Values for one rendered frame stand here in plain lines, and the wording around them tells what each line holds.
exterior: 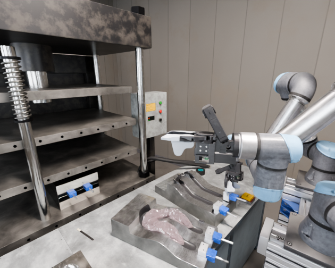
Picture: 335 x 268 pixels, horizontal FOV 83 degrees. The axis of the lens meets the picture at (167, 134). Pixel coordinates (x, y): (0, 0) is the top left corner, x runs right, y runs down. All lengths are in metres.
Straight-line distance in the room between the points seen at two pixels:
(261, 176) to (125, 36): 1.13
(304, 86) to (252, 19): 1.89
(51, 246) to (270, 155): 1.09
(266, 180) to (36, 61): 1.37
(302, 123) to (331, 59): 2.05
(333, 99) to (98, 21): 1.14
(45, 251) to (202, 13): 3.04
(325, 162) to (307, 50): 1.66
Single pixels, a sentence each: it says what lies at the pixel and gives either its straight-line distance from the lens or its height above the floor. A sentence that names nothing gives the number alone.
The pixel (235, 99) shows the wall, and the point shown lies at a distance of 2.88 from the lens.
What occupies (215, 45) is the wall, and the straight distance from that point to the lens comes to 3.01.
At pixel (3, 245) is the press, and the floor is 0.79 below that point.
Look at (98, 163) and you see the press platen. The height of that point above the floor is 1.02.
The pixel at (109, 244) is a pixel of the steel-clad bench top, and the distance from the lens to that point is 1.16.
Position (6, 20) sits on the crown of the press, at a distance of 1.16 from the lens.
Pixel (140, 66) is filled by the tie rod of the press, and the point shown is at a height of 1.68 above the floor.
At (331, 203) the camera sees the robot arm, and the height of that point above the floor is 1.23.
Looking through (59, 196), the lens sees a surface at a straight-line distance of 1.45.
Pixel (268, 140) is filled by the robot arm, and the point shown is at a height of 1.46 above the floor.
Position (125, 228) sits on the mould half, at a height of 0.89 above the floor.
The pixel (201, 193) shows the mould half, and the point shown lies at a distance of 1.32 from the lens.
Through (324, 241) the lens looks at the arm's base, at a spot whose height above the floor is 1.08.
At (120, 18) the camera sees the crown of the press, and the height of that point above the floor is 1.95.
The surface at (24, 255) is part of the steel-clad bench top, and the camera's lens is 1.28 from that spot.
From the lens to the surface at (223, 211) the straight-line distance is 1.18.
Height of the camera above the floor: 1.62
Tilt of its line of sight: 17 degrees down
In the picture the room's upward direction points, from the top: straight up
